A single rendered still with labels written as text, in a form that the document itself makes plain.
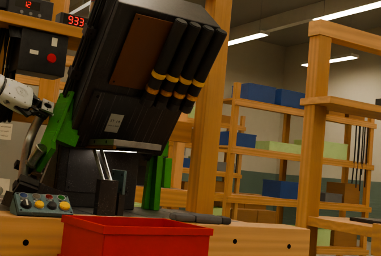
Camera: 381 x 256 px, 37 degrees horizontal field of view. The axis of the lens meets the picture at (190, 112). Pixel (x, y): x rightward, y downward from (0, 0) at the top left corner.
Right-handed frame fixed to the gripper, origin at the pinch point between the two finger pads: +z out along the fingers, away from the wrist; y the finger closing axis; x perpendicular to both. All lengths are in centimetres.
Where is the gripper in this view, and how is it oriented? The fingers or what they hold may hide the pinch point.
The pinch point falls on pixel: (42, 110)
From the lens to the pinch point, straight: 195.1
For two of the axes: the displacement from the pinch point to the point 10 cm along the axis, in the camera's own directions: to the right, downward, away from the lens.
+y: -1.2, -6.3, 7.7
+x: -6.4, 6.4, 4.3
